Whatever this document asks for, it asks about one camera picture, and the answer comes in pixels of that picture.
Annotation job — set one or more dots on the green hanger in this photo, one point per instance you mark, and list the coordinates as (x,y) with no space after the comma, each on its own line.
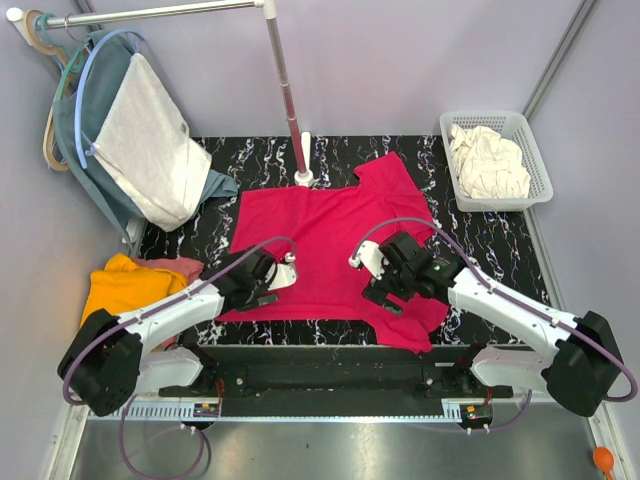
(69,62)

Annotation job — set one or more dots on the pink folded t shirt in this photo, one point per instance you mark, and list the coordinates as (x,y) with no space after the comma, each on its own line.
(165,277)

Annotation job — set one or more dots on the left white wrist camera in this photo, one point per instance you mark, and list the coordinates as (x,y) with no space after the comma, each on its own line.
(283,273)

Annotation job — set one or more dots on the orange ball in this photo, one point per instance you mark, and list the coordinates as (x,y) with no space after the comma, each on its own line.
(604,460)

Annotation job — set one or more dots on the white hanging towel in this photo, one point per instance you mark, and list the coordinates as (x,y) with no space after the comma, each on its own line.
(144,144)

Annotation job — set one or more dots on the white plastic basket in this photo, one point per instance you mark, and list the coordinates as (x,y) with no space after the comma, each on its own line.
(510,125)

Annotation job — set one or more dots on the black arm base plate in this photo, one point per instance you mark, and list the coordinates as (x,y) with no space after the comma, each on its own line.
(339,383)

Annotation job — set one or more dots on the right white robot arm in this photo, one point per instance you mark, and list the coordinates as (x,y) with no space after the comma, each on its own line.
(575,360)

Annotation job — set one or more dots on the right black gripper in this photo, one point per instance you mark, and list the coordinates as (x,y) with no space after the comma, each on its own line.
(382,293)

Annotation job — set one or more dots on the wooden hanger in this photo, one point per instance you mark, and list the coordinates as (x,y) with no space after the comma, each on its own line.
(53,160)

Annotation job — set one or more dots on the blue grey hanging shirt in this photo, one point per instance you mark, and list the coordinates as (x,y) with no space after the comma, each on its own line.
(116,206)

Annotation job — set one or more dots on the metal clothes rack stand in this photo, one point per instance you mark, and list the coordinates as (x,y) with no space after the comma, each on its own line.
(301,140)

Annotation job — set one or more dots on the cream white t shirt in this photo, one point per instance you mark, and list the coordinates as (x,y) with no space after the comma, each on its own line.
(488,166)

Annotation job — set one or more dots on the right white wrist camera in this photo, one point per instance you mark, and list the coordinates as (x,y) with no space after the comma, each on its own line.
(368,256)

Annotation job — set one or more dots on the aluminium frame rail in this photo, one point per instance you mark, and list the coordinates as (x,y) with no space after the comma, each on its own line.
(331,434)

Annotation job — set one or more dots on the yellow folded t shirt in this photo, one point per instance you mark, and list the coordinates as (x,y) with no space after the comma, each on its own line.
(114,288)

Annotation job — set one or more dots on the light blue hanger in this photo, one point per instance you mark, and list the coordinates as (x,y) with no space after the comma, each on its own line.
(100,79)

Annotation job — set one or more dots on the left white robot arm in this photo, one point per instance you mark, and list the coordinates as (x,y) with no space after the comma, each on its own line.
(116,356)

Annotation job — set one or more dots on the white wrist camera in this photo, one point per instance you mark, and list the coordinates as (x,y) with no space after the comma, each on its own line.
(368,256)
(283,273)

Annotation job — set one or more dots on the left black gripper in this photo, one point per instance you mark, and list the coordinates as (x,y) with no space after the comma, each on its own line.
(257,298)

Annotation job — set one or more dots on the red t shirt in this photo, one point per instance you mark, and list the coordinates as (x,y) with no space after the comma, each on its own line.
(326,226)

